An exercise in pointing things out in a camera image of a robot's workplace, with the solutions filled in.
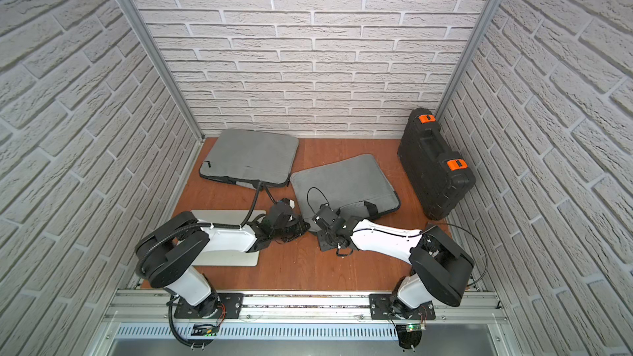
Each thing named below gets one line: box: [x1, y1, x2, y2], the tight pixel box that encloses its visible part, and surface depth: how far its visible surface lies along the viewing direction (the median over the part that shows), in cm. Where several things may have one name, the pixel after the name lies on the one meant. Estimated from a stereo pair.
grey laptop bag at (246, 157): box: [198, 128, 300, 189], surface depth 110 cm
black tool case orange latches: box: [397, 107, 476, 221], surface depth 85 cm
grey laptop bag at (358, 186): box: [290, 154, 401, 231], surface depth 100 cm
